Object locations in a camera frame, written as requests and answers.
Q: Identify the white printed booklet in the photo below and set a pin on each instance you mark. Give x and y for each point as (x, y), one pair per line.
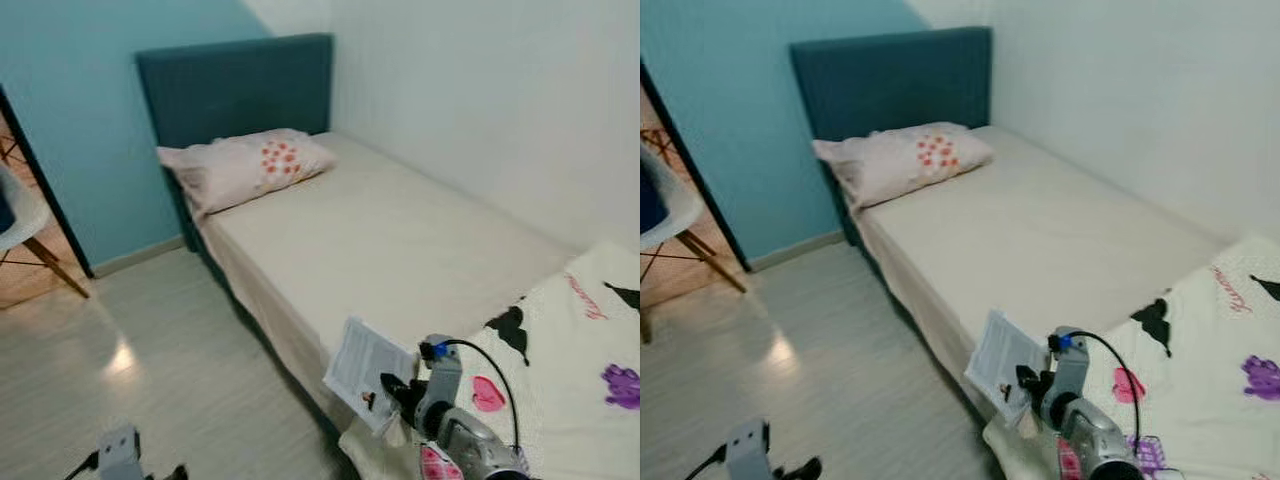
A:
(995, 350)
(360, 365)

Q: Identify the pink dotted pillow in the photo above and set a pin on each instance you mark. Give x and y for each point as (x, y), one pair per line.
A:
(900, 160)
(240, 170)

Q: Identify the bed with beige sheet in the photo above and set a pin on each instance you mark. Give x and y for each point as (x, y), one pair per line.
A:
(380, 230)
(1030, 230)

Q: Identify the cream cartoon print blanket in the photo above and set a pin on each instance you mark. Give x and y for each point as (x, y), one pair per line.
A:
(570, 340)
(1200, 330)

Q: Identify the white chair wooden legs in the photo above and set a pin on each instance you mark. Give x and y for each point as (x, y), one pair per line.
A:
(25, 220)
(670, 225)

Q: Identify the dark blue seat cushion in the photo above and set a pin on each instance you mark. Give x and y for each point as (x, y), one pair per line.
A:
(650, 205)
(5, 215)

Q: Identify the teal upholstered headboard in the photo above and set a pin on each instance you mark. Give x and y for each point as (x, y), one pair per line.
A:
(890, 85)
(230, 90)

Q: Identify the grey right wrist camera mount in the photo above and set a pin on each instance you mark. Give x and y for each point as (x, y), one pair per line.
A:
(445, 370)
(1072, 365)

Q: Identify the dark door frame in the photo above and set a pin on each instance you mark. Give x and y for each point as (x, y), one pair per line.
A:
(690, 170)
(45, 170)

